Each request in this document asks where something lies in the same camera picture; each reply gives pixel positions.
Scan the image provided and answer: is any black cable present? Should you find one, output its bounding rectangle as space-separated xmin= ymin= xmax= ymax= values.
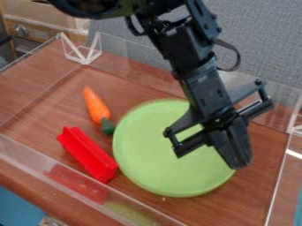
xmin=213 ymin=38 xmax=241 ymax=72

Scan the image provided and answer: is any green plastic plate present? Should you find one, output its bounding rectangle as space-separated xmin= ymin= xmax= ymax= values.
xmin=113 ymin=99 xmax=235 ymax=198

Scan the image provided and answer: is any cardboard box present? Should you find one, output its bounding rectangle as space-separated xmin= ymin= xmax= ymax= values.
xmin=0 ymin=0 xmax=89 ymax=30

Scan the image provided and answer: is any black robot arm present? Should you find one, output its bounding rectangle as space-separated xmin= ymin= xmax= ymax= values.
xmin=45 ymin=0 xmax=272 ymax=170

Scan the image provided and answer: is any orange toy carrot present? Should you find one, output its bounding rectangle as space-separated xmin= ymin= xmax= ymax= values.
xmin=82 ymin=86 xmax=114 ymax=135

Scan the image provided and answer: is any wooden shelf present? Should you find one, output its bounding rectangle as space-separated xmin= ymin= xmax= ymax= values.
xmin=0 ymin=15 xmax=86 ymax=66

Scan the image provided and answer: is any red plastic block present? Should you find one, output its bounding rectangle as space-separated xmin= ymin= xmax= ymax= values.
xmin=56 ymin=126 xmax=117 ymax=183

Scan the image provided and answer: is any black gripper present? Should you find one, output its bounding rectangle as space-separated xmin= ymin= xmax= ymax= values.
xmin=164 ymin=56 xmax=273 ymax=170

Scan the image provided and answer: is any clear acrylic tray wall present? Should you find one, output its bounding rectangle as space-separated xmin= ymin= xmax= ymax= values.
xmin=0 ymin=38 xmax=302 ymax=226

